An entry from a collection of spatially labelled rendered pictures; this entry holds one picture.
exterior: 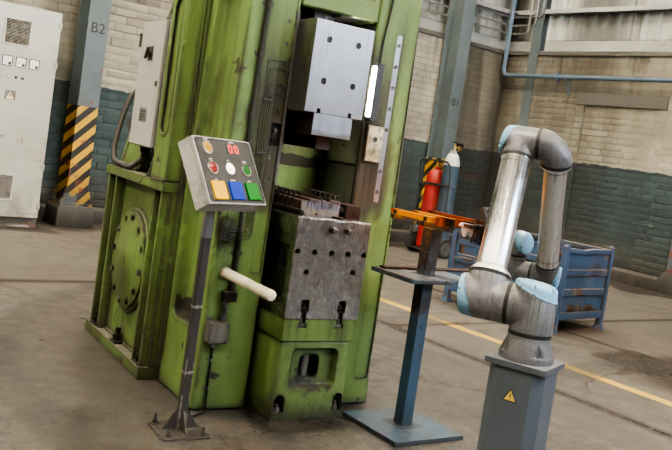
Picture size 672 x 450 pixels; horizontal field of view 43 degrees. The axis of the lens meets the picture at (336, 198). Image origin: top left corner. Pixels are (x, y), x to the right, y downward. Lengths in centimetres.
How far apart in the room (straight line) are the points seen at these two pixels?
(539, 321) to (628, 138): 889
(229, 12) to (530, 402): 220
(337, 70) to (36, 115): 530
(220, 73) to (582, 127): 870
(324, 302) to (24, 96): 538
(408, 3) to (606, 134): 806
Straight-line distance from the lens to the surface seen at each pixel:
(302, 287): 373
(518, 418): 305
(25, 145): 868
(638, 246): 1157
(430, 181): 1113
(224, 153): 339
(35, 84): 868
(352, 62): 380
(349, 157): 408
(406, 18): 414
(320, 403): 395
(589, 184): 1206
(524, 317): 301
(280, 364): 379
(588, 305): 753
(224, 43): 405
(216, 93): 404
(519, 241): 348
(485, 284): 304
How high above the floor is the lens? 125
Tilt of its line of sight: 4 degrees down
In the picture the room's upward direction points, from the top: 8 degrees clockwise
